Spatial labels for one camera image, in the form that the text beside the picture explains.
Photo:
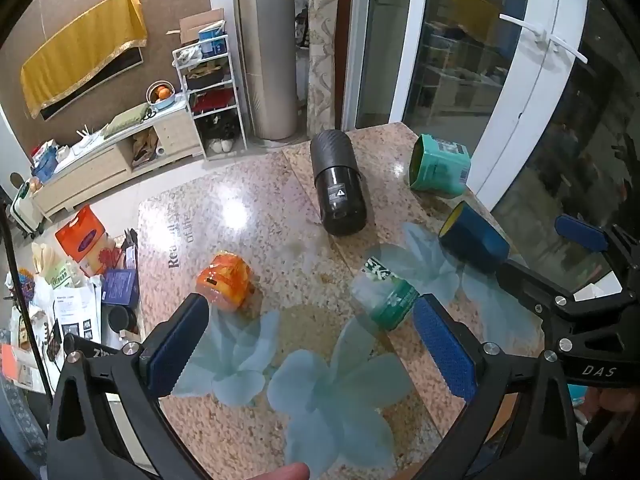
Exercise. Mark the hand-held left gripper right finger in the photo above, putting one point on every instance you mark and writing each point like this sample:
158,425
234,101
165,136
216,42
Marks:
445,347

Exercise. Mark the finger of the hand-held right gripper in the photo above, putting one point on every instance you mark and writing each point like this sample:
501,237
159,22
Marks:
580,233
530,285

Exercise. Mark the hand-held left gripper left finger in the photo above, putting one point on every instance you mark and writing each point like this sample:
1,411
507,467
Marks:
167,350

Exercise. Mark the blue cup with yellow rim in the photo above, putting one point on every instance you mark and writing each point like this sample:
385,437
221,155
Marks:
475,240

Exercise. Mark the clear cup with green label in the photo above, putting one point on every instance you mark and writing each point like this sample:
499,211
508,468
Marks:
387,292

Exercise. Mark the green printed cup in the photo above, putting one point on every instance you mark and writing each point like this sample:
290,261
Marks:
440,165

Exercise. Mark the black cylindrical cup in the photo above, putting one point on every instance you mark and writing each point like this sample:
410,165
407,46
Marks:
336,185

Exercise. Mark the person's right hand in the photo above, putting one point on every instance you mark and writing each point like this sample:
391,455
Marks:
615,407

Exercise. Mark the person's left hand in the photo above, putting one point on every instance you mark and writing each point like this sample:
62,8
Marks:
280,472

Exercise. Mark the dark blue box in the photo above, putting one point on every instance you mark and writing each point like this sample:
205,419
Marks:
121,287

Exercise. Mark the white paper bag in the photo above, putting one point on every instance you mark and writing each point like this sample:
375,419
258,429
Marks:
75,307

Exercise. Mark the orange bag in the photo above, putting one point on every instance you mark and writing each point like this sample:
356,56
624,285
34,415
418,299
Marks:
82,240

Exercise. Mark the cream bag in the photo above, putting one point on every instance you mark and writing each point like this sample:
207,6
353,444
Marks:
47,262

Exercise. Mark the black pole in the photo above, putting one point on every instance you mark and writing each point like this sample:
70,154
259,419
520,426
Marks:
22,300

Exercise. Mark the wooden television cabinet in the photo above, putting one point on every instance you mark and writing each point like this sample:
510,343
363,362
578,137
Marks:
115,160

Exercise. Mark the white suitcase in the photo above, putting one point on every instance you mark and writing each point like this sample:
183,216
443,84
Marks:
25,212

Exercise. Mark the pair of white shoes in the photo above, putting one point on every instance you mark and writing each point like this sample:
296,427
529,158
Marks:
221,145

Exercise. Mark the blue box on cabinet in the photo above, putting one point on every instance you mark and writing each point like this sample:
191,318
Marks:
46,166

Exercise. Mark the green cushion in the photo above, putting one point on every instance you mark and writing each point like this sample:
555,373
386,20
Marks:
125,119

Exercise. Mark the bowl of oranges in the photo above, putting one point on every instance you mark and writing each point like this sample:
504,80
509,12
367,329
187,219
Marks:
161,94

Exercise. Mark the white shoe rack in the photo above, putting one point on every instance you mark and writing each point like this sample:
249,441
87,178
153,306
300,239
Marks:
215,95

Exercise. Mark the grey standing air conditioner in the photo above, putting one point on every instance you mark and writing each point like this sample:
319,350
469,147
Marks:
267,50

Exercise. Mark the patterned curtain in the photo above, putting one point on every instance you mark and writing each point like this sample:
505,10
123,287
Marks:
322,45

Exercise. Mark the yellow cloth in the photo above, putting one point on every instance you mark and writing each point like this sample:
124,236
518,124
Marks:
80,45

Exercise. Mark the cardboard box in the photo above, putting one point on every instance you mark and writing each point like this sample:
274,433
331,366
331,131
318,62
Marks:
192,24

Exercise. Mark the black wall television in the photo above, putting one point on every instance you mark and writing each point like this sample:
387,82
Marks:
120,62

